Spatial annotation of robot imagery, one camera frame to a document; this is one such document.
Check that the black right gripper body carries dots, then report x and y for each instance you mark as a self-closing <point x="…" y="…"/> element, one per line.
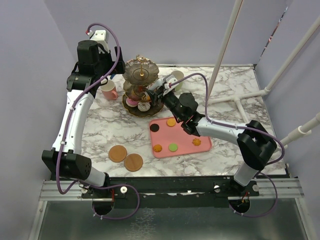
<point x="169" y="98"/>

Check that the orange jam biscuit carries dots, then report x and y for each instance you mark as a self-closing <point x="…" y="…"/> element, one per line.
<point x="171" y="122"/>

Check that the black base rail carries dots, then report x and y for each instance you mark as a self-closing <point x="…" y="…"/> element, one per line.
<point x="172" y="192"/>

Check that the orange flower cookie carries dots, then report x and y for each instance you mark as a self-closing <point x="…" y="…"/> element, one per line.
<point x="196" y="142"/>

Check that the pink serving tray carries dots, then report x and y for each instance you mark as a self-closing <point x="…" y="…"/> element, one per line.
<point x="168" y="135"/>

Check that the black sandwich cookie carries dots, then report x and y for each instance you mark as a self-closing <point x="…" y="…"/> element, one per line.
<point x="154" y="127"/>

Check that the pink frosted donut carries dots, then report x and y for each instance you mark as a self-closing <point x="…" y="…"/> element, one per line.
<point x="131" y="103"/>

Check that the round wooden coaster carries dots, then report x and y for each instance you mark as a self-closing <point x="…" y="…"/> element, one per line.
<point x="133" y="162"/>
<point x="117" y="153"/>

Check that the white chocolate-striped donut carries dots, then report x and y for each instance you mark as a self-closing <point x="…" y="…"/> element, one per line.
<point x="143" y="106"/>

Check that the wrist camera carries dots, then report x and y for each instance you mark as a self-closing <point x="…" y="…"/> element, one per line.
<point x="167" y="84"/>
<point x="102" y="38"/>

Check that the chocolate chip cookie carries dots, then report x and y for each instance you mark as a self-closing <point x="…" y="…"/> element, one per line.
<point x="157" y="148"/>

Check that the pink mug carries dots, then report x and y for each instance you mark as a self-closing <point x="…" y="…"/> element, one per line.
<point x="109" y="90"/>

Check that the three-tier grey cake stand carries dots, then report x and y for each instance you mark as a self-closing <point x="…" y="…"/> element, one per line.
<point x="140" y="74"/>

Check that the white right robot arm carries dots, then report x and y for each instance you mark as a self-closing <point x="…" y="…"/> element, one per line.
<point x="255" y="143"/>

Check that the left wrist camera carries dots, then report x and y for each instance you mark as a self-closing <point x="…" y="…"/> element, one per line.
<point x="102" y="38"/>

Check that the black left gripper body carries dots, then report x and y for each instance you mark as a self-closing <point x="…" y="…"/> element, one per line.
<point x="106" y="63"/>

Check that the green macaron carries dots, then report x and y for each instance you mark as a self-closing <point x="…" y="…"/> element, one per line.
<point x="173" y="147"/>

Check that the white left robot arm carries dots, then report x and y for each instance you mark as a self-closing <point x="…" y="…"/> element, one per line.
<point x="64" y="159"/>

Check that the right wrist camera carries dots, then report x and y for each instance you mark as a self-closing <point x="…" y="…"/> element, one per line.
<point x="167" y="84"/>

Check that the green mug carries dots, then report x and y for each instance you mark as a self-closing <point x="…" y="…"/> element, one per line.
<point x="178" y="75"/>

